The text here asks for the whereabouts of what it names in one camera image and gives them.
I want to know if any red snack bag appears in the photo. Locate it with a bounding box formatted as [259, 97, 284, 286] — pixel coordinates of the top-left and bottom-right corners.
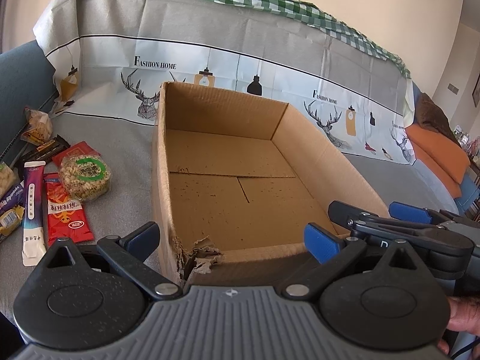
[44, 173, 95, 246]

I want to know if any round puffed grain snack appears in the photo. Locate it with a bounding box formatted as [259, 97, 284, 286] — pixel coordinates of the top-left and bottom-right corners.
[58, 154, 112, 203]

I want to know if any purple white tube pack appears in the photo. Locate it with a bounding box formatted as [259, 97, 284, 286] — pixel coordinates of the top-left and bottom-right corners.
[22, 161, 47, 267]

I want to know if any small red packet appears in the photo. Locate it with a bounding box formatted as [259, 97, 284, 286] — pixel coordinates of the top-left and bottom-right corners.
[52, 141, 99, 167]

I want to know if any purple chocolate bar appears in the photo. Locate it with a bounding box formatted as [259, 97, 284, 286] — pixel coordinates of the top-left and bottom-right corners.
[0, 182, 24, 242]

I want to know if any dark chocolate biscuit pack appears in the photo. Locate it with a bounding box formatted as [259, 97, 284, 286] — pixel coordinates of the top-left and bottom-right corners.
[15, 135, 71, 168]

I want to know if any white puffed snack pack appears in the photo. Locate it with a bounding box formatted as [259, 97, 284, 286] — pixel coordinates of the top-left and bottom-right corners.
[0, 162, 18, 197]

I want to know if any clear bag of crackers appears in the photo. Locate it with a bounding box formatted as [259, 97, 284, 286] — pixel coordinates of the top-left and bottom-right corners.
[20, 107, 53, 146]

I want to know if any person's right hand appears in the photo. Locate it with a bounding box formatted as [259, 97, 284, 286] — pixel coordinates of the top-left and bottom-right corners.
[447, 297, 480, 336]

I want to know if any orange cushion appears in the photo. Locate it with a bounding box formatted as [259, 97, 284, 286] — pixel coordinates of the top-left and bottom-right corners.
[405, 124, 470, 199]

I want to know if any brown blanket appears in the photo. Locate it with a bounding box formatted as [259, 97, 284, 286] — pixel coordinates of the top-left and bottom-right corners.
[414, 93, 459, 146]

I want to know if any brown cardboard box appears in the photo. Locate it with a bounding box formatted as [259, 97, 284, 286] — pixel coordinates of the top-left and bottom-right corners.
[151, 82, 388, 286]

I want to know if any blue sofa cushion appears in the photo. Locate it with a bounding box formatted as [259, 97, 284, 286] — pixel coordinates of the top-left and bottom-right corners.
[0, 41, 58, 164]

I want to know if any grey printed sofa cover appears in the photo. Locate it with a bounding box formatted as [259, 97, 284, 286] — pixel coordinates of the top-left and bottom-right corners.
[0, 0, 461, 323]

